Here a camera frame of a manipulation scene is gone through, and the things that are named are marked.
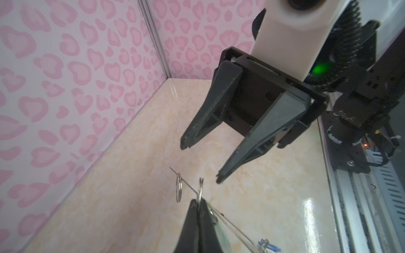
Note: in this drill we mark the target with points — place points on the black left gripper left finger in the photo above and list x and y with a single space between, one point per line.
188 241

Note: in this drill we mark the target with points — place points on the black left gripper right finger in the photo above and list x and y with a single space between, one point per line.
207 238

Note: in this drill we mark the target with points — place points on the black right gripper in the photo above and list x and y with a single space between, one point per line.
259 102

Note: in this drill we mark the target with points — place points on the silver perforated metal ring disc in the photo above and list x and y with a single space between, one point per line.
224 228

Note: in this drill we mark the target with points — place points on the blue key tag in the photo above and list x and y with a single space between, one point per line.
264 246

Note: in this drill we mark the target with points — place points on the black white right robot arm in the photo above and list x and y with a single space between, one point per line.
347 86

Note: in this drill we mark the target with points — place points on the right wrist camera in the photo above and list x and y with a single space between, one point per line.
290 39

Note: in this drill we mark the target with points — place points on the diagonal aluminium frame bar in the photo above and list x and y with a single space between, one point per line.
153 31

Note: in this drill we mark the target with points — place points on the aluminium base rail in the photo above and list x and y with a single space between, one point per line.
369 209

